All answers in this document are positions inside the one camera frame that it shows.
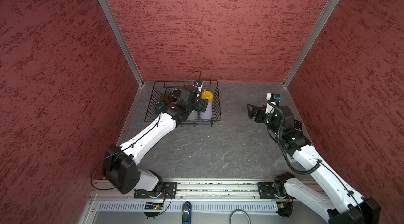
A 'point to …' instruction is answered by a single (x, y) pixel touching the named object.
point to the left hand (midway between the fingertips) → (196, 99)
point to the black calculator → (298, 125)
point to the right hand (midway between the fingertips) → (253, 108)
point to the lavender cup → (208, 113)
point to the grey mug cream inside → (192, 115)
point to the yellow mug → (206, 94)
